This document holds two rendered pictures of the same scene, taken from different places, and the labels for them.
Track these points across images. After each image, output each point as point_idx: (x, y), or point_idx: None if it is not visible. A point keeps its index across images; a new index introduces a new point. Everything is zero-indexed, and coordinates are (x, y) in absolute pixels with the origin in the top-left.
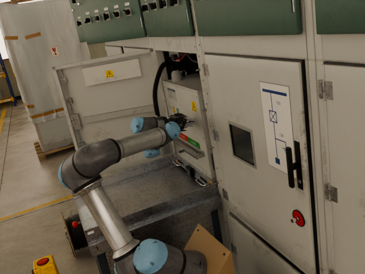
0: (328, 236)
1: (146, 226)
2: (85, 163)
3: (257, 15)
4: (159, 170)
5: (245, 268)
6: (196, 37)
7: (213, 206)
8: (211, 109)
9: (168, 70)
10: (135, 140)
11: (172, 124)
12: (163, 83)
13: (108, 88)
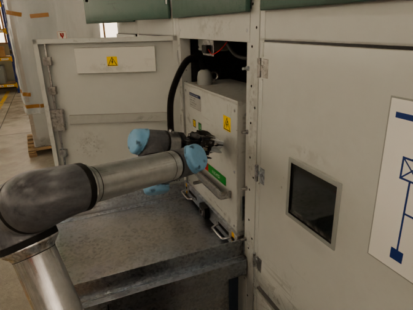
0: None
1: (132, 296)
2: (18, 208)
3: None
4: (162, 202)
5: None
6: (254, 14)
7: (234, 272)
8: (256, 131)
9: (193, 69)
10: (129, 171)
11: (195, 149)
12: (184, 86)
13: (108, 82)
